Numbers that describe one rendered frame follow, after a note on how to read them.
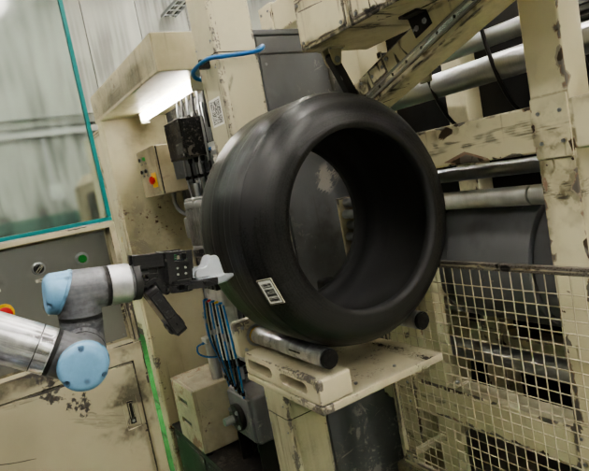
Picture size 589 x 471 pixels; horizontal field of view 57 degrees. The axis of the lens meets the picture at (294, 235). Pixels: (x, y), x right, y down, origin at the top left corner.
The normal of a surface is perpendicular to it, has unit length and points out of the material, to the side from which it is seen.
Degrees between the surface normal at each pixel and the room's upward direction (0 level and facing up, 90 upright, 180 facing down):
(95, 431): 90
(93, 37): 90
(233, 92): 90
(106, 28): 90
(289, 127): 51
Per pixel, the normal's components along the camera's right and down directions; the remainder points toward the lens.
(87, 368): 0.37, 0.04
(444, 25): -0.84, 0.22
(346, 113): 0.48, -0.18
